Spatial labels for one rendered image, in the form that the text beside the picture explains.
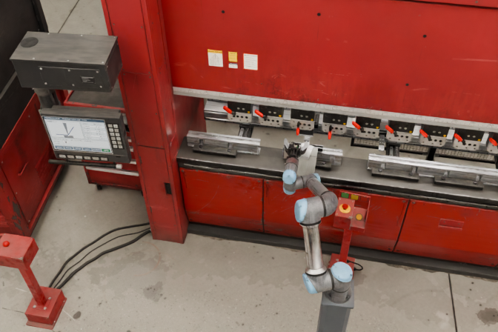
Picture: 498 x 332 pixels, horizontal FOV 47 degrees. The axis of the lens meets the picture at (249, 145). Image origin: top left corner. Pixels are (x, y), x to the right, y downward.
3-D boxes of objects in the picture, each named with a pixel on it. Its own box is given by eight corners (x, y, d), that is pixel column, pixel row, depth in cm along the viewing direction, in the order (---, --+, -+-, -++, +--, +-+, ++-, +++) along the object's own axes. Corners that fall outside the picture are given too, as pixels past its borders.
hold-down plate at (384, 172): (371, 176, 376) (371, 173, 373) (371, 170, 379) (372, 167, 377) (418, 181, 371) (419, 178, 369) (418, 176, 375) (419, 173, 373)
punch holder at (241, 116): (227, 120, 370) (227, 101, 359) (230, 112, 376) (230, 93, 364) (250, 123, 368) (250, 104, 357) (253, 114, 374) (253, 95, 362)
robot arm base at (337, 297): (351, 304, 321) (353, 296, 314) (324, 301, 323) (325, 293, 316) (351, 281, 332) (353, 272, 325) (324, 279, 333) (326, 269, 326)
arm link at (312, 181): (345, 196, 299) (316, 167, 345) (324, 199, 297) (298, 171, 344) (347, 216, 303) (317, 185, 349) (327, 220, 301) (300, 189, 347)
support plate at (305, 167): (284, 175, 361) (284, 173, 361) (290, 145, 380) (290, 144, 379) (313, 178, 359) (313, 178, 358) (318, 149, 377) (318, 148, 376)
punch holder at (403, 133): (385, 140, 356) (390, 120, 345) (385, 130, 362) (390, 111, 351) (410, 143, 354) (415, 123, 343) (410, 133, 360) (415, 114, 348)
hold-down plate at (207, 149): (193, 152, 392) (192, 149, 390) (194, 147, 396) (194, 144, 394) (236, 158, 388) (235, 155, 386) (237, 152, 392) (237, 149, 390)
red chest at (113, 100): (90, 194, 481) (61, 104, 410) (112, 152, 516) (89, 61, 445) (147, 202, 474) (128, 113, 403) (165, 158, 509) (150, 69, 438)
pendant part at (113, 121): (55, 158, 339) (38, 113, 313) (62, 144, 347) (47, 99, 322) (130, 164, 335) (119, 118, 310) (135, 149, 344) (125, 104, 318)
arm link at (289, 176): (281, 184, 333) (281, 174, 327) (284, 170, 341) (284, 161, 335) (295, 186, 332) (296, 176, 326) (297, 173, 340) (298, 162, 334)
